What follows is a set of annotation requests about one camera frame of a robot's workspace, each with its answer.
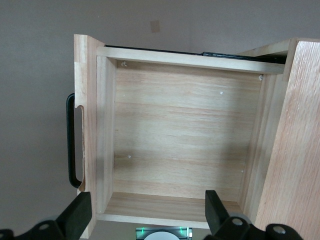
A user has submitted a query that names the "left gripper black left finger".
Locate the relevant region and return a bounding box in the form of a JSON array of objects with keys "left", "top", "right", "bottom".
[{"left": 0, "top": 191, "right": 93, "bottom": 240}]

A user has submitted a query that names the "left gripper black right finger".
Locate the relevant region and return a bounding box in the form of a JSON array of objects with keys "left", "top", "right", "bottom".
[{"left": 204, "top": 189, "right": 311, "bottom": 240}]

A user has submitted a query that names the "black metal drawer handle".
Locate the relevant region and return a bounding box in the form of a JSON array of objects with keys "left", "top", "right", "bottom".
[{"left": 65, "top": 92, "right": 84, "bottom": 189}]

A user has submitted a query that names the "light wooden drawer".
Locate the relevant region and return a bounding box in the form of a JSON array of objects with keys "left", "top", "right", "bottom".
[{"left": 73, "top": 33, "right": 288, "bottom": 238}]

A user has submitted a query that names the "wooden drawer cabinet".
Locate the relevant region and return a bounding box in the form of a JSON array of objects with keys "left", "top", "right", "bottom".
[{"left": 234, "top": 37, "right": 320, "bottom": 240}]

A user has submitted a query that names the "small beige tape patch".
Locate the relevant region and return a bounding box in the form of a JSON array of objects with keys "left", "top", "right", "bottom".
[{"left": 149, "top": 20, "right": 161, "bottom": 34}]

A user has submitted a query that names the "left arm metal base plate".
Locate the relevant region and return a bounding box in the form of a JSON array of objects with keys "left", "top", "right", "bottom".
[{"left": 134, "top": 226, "right": 194, "bottom": 240}]

